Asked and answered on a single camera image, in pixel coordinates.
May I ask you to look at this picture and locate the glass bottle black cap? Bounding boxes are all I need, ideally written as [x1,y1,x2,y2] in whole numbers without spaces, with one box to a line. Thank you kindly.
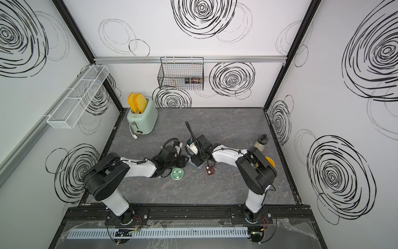
[254,134,268,151]

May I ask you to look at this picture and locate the white wire shelf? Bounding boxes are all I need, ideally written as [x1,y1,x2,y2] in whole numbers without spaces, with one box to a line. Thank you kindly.
[47,65,109,129]

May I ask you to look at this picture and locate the dark red pillbox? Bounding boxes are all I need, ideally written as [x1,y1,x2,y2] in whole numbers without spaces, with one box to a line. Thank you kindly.
[205,160,215,175]

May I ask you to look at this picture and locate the right toast slice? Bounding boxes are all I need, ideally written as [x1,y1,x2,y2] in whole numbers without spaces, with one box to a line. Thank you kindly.
[134,93,148,113]

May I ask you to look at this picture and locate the white slotted cable duct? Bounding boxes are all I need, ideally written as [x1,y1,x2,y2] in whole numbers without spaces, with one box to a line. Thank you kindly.
[66,227,249,240]

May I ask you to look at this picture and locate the left toast slice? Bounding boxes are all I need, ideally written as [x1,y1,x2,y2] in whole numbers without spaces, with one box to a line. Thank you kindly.
[127,93,139,114]

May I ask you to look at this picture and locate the spice jars in basket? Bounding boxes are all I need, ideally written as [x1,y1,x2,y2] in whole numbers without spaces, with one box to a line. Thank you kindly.
[184,77,203,84]

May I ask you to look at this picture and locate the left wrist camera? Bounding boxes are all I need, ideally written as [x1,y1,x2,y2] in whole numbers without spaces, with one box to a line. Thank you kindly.
[173,141,183,156]

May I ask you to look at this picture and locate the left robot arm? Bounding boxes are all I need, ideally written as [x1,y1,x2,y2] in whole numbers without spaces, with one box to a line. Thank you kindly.
[83,146,189,217]

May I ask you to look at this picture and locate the green round pillbox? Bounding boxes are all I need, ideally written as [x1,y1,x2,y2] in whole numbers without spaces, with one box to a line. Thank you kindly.
[171,168,184,181]

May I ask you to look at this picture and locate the mint green toaster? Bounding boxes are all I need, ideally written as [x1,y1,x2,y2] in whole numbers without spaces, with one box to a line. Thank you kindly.
[127,99,158,136]

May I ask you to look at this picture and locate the toast slice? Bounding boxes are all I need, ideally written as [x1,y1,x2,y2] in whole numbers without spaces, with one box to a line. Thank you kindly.
[127,93,139,114]
[134,93,148,113]

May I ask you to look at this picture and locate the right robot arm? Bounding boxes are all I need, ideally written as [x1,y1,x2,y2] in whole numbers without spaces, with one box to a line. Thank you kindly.
[185,135,277,224]

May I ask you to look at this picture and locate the black wire basket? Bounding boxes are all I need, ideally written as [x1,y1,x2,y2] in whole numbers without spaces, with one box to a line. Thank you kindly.
[157,62,205,91]

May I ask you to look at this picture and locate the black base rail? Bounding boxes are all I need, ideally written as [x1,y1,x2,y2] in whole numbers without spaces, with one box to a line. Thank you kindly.
[62,203,314,225]

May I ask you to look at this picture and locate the aluminium wall rail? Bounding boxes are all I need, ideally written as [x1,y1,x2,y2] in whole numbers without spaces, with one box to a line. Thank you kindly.
[94,55,287,64]

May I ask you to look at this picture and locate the yellow mug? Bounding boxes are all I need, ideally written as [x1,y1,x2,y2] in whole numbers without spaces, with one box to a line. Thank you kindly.
[266,157,275,168]

